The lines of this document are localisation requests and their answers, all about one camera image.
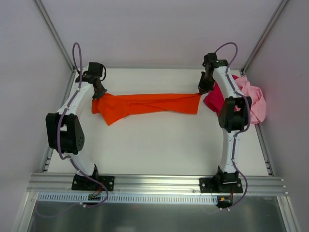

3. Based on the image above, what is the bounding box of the magenta t shirt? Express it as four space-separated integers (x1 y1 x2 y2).
203 83 225 116

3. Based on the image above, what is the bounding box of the orange t shirt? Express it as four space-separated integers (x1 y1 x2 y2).
91 93 200 125

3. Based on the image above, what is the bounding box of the light pink t shirt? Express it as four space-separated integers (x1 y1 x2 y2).
235 76 267 124

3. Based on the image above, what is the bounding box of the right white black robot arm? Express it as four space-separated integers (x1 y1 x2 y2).
198 53 252 193

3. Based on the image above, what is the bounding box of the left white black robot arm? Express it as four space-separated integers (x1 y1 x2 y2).
45 62 107 191

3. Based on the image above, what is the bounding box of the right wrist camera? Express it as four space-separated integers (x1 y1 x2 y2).
202 52 218 67

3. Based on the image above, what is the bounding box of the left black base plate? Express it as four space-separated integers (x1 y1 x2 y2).
71 174 115 192

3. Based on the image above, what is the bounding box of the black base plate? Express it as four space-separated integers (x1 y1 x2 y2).
199 177 243 194
71 174 115 192

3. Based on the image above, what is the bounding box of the left aluminium frame post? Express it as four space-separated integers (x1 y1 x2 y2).
33 0 75 72

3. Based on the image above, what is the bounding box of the aluminium frame post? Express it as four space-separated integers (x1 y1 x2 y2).
33 0 75 72
240 0 290 74

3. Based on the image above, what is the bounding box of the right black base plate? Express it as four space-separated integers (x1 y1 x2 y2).
199 177 243 194

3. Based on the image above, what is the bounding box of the right aluminium frame post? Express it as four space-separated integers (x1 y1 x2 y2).
240 0 290 74

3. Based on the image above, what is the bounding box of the aluminium mounting rail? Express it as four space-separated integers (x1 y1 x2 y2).
27 173 289 196

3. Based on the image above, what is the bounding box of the white slotted cable duct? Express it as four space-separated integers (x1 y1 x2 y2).
37 192 218 205

